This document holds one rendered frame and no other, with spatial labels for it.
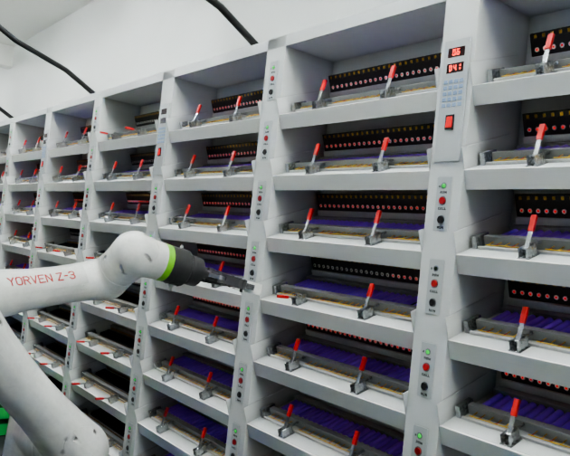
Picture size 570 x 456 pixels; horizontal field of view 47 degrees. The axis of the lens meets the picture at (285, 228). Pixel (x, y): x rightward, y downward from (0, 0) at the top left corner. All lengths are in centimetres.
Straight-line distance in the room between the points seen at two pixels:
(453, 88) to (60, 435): 112
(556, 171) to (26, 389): 111
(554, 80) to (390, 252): 54
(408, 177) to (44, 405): 95
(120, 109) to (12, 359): 212
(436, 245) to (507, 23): 55
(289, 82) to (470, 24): 68
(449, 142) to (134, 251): 76
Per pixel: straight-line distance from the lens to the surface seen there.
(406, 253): 159
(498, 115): 162
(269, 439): 199
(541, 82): 146
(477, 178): 149
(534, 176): 142
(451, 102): 156
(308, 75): 213
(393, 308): 170
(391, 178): 165
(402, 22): 181
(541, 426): 147
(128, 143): 295
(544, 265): 138
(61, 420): 146
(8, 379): 137
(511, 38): 169
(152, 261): 157
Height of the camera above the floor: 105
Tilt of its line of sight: 2 degrees up
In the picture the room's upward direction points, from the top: 6 degrees clockwise
